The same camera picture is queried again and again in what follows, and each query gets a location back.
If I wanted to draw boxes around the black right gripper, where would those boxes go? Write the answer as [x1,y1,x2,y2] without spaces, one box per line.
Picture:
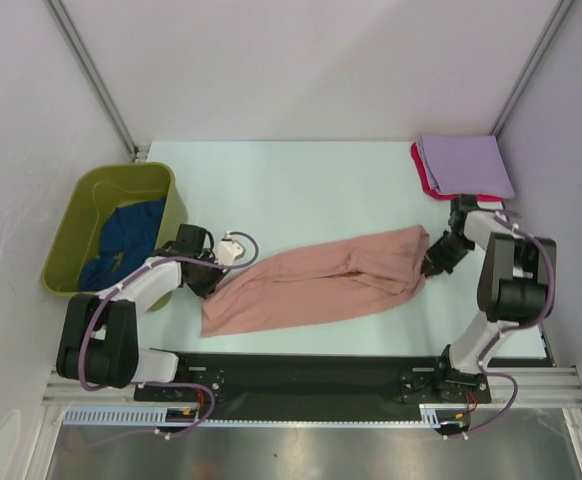
[422,229,474,275]

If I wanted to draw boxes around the pink printed t shirt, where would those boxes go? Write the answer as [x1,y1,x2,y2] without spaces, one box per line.
[201,225,430,337]

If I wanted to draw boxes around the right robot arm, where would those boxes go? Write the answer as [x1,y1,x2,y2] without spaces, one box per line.
[422,195,557,401]

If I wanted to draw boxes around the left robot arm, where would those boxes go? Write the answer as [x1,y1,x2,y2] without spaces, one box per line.
[56,224,225,400]

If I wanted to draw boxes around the blue t shirt in bin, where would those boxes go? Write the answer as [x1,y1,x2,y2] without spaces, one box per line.
[78,197,166,292]

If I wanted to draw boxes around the folded purple t shirt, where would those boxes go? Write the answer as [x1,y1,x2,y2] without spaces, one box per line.
[416,134,515,199]

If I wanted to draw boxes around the olive green plastic bin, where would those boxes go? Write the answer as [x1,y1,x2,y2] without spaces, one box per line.
[41,162,187,299]

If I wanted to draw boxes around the folded red t shirt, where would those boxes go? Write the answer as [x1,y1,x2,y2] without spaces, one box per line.
[410,142,504,202]

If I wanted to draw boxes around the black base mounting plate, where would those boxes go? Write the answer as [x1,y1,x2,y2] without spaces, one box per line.
[70,349,555,407]

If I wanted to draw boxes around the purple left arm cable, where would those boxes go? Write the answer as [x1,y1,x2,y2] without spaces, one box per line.
[63,229,261,449]

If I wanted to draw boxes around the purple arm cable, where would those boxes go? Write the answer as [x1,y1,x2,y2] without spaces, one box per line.
[63,229,261,449]
[435,208,557,441]

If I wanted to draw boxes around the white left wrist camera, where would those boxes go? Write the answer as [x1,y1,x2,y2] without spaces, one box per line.
[213,232,246,266]

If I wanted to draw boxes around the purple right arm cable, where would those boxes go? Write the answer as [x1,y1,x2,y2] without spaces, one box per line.
[435,208,557,441]

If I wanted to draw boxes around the white slotted cable duct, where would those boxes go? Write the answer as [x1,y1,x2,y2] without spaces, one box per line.
[63,404,468,429]

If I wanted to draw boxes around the aluminium front rail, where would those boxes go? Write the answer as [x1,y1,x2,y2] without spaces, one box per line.
[42,368,582,408]

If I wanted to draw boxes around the aluminium frame post left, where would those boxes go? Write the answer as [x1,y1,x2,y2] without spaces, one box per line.
[43,0,139,161]

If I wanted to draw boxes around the aluminium frame post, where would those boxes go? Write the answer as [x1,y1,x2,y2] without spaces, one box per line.
[490,0,577,139]
[43,0,139,161]

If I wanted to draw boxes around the aluminium frame post right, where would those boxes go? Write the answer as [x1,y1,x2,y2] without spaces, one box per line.
[490,0,577,139]

